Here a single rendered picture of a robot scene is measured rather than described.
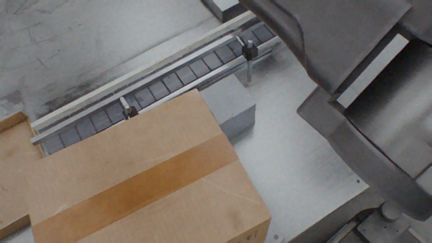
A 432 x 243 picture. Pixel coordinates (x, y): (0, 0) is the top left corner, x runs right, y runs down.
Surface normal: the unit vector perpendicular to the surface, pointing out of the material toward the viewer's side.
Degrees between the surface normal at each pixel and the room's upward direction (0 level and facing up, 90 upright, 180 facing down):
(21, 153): 0
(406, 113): 39
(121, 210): 0
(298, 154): 0
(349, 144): 45
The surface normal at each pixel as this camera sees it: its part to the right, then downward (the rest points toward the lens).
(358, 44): -0.43, 0.08
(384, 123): -0.68, -0.20
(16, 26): -0.07, -0.47
